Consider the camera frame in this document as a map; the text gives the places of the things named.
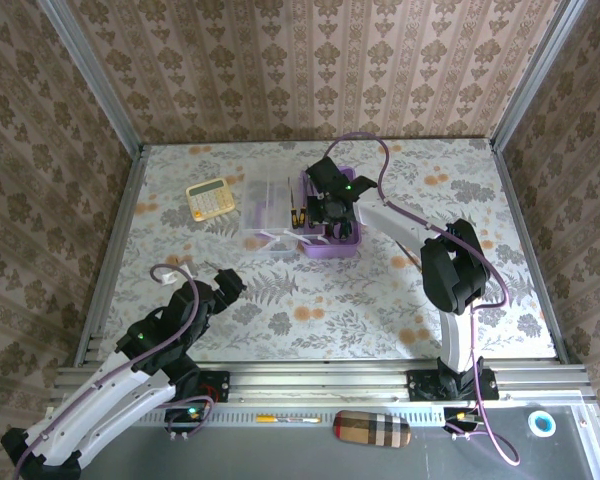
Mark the purple toolbox with clear lid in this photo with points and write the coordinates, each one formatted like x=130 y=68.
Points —
x=330 y=250

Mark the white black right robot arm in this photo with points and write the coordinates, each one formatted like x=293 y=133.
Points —
x=455 y=270

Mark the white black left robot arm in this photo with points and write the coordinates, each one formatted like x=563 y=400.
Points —
x=105 y=415

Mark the small circuit board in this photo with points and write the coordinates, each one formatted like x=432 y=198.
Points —
x=180 y=415
x=455 y=416

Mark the beige desk calculator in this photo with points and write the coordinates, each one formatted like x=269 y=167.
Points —
x=210 y=200

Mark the yellow pen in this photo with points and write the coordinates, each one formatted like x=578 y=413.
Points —
x=267 y=418

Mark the plaid glasses case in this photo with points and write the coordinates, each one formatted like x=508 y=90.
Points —
x=372 y=429

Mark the white blue tape roll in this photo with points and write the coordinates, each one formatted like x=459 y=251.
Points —
x=534 y=419

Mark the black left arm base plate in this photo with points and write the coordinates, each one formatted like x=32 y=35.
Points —
x=220 y=387

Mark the aluminium front rail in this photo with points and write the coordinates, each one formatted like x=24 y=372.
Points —
x=320 y=382

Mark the aluminium side rail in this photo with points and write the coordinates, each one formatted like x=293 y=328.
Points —
x=129 y=190
x=530 y=250

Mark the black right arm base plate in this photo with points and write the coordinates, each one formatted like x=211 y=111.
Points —
x=417 y=387

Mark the aluminium frame post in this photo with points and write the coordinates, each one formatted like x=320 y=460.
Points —
x=536 y=75
x=93 y=75

